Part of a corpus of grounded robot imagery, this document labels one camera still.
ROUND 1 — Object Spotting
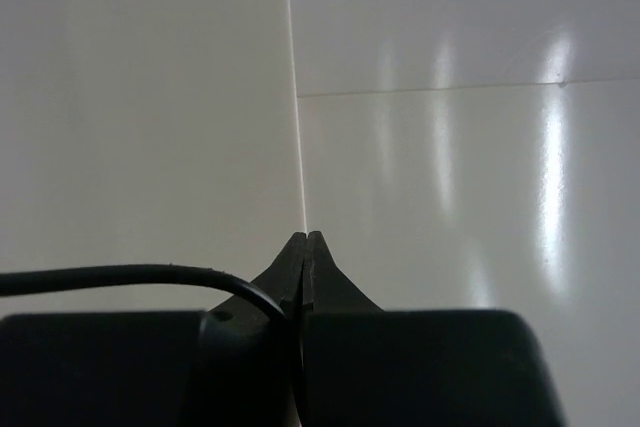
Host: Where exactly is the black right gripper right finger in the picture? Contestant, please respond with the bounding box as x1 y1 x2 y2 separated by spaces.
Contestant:
301 231 566 426

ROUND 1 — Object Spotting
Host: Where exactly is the thin black headphone cable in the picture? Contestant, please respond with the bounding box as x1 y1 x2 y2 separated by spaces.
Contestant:
0 263 287 321

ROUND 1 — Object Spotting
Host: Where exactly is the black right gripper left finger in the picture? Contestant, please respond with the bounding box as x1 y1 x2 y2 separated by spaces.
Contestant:
1 233 304 426

